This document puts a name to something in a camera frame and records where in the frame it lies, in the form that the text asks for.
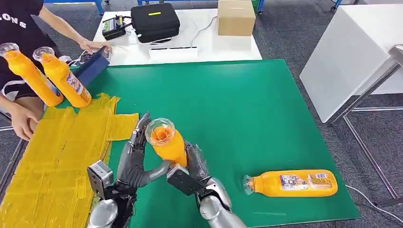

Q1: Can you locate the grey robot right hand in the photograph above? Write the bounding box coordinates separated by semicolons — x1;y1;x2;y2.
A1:
184;140;211;185

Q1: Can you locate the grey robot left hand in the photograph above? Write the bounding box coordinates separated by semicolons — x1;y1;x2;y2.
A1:
116;112;173;190

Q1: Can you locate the orange drink bottle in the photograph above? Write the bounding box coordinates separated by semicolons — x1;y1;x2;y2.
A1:
0;42;65;108
144;118;189;168
242;169;338;198
32;46;92;109

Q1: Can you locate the green table mat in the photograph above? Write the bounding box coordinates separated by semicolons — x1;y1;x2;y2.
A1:
57;59;361;228

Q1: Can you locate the yellow plastic sheet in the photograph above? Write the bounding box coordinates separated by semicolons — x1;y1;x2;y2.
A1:
0;93;139;228

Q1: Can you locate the blue flat box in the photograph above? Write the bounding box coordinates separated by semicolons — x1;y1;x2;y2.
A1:
73;46;111;86

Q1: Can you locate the white power strip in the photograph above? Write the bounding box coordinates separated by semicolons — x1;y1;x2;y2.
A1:
148;46;199;62

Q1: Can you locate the person's right hand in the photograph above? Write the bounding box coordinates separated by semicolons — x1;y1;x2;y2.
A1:
9;103;40;142

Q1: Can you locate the person's hand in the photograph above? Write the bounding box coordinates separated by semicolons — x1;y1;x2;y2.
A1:
79;39;113;55
9;103;40;142

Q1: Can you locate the person's left hand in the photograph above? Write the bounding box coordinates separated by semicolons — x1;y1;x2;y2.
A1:
79;39;113;55

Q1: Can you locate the black charger device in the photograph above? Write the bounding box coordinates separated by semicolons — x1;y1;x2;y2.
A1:
101;15;132;41

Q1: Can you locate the black carrying case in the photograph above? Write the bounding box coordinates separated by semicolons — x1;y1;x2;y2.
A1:
130;2;181;44

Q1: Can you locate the brown cardboard box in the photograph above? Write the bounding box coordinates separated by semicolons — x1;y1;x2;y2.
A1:
217;0;256;37

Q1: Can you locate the person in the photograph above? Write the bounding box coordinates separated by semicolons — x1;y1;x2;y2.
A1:
0;0;113;142

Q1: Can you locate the large white side table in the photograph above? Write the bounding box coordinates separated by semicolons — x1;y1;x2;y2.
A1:
299;3;403;124

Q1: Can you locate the dark right wrist camera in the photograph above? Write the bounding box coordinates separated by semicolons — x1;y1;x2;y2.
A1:
166;163;207;196

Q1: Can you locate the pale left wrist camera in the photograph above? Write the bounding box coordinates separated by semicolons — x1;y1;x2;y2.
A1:
86;160;115;200

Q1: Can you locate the white cable bundle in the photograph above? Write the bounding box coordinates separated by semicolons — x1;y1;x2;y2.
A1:
58;50;92;67

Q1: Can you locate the white floor cable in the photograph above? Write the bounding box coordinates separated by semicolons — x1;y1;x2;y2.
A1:
345;184;403;225

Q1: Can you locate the steel table frame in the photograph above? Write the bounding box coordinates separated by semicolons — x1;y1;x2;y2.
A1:
327;44;403;209

